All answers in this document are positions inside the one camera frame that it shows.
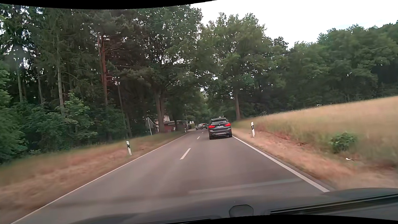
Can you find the silver car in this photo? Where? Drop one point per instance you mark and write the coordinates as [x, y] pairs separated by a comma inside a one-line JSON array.
[[201, 126]]

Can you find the dark grey car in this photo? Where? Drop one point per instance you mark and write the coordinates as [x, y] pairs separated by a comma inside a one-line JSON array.
[[219, 128]]

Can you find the red brick building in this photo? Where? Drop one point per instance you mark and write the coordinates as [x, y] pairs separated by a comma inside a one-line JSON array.
[[173, 125]]

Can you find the road sign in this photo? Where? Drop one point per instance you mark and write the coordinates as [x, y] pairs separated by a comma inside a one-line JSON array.
[[150, 124]]

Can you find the grey asphalt road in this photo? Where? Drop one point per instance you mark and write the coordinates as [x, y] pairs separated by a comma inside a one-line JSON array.
[[176, 175]]

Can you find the road markings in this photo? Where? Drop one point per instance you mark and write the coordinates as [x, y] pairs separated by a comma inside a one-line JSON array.
[[285, 167]]

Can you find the row of trees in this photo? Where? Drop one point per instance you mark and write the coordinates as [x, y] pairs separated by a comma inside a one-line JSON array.
[[322, 66]]

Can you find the wood of tall trees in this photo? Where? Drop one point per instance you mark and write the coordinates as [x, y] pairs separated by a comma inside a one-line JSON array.
[[66, 79]]

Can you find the small green bush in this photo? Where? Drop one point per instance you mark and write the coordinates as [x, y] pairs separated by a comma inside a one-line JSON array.
[[342, 142]]

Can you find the dry grass field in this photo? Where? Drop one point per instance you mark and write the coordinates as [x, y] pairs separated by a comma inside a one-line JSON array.
[[357, 130]]

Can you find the dry grass verge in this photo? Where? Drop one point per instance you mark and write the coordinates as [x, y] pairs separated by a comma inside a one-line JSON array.
[[33, 181]]

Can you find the white black marker post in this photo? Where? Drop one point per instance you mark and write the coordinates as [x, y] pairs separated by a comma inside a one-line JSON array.
[[128, 147], [252, 129]]

